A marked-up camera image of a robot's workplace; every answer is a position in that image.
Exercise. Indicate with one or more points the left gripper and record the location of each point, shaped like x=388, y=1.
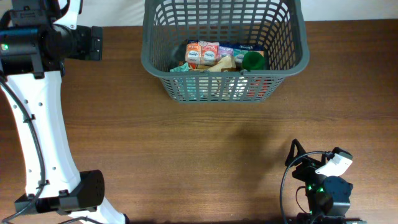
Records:
x=85, y=38

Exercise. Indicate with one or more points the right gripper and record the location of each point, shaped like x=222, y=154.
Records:
x=310, y=166

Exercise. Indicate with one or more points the grey plastic shopping basket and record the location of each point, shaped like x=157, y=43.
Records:
x=277, y=25

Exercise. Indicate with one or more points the teal white wipes packet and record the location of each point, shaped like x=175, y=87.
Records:
x=185, y=85

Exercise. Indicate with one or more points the green lid jar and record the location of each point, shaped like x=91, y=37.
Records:
x=253, y=61

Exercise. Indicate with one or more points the multicolour tissue multipack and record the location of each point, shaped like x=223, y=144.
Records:
x=200, y=52

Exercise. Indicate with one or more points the beige paper bag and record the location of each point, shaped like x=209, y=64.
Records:
x=211, y=87

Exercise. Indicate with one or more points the silver top tin can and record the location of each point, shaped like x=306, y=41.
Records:
x=238, y=87

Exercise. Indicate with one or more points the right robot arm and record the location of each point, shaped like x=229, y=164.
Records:
x=326, y=191

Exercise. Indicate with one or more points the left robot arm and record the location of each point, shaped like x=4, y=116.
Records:
x=36, y=38

